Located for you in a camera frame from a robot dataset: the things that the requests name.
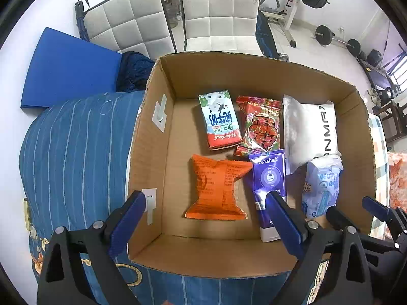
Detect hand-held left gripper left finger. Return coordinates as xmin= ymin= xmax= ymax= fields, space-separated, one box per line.
xmin=36 ymin=191 xmax=147 ymax=305

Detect pair of shoes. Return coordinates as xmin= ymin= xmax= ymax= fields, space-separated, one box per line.
xmin=366 ymin=87 xmax=382 ymax=104

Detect blue cushion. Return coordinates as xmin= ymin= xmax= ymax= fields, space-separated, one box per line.
xmin=21 ymin=27 xmax=123 ymax=109

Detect blue white tissue packet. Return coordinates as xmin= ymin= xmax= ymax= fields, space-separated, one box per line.
xmin=301 ymin=155 xmax=344 ymax=219

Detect black blue handle bar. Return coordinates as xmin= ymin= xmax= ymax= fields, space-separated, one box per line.
xmin=74 ymin=0 xmax=90 ymax=42

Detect plaid mattress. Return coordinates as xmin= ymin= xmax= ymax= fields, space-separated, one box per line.
xmin=367 ymin=117 xmax=390 ymax=239

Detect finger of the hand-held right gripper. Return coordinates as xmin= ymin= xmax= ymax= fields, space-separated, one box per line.
xmin=326 ymin=206 xmax=366 ymax=234
xmin=362 ymin=196 xmax=407 ymax=229

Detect white quilted chair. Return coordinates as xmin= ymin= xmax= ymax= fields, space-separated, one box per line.
xmin=176 ymin=0 xmax=262 ymax=53
xmin=83 ymin=0 xmax=177 ymax=54

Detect small milk carton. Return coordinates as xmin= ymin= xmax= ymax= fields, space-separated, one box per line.
xmin=199 ymin=90 xmax=243 ymax=151

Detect dark blue cloth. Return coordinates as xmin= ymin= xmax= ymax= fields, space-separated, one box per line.
xmin=116 ymin=51 xmax=156 ymax=93

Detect black treadmill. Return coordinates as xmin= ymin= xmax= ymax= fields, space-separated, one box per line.
xmin=359 ymin=59 xmax=399 ymax=91

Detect white weight rack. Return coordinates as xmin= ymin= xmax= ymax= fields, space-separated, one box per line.
xmin=259 ymin=0 xmax=311 ymax=47

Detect black speaker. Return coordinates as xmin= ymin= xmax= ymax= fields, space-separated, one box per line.
xmin=367 ymin=49 xmax=382 ymax=67

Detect white zip pouch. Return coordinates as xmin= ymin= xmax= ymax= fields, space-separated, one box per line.
xmin=282 ymin=94 xmax=343 ymax=175

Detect orange floral towel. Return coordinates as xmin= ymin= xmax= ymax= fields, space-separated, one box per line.
xmin=386 ymin=152 xmax=407 ymax=211

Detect dark blue bench pad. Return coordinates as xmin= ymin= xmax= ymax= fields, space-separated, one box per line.
xmin=256 ymin=11 xmax=277 ymax=58

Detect purple toothpaste tube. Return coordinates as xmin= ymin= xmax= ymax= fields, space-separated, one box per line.
xmin=245 ymin=149 xmax=288 ymax=242

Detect dark wooden chair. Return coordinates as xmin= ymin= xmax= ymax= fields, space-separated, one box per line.
xmin=372 ymin=100 xmax=407 ymax=143

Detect red snack packet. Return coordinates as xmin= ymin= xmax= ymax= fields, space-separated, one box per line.
xmin=235 ymin=95 xmax=284 ymax=157

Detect blue striped blanket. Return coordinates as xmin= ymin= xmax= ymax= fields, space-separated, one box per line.
xmin=19 ymin=90 xmax=318 ymax=305

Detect orange snack packet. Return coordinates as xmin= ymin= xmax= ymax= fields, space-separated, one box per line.
xmin=184 ymin=154 xmax=254 ymax=222

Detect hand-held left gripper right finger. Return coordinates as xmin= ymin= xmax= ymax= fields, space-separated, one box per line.
xmin=265 ymin=191 xmax=373 ymax=305

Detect cardboard box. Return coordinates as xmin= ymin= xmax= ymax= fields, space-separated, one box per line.
xmin=127 ymin=51 xmax=377 ymax=280

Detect short floor barbell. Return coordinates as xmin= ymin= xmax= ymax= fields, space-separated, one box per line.
xmin=315 ymin=25 xmax=363 ymax=56

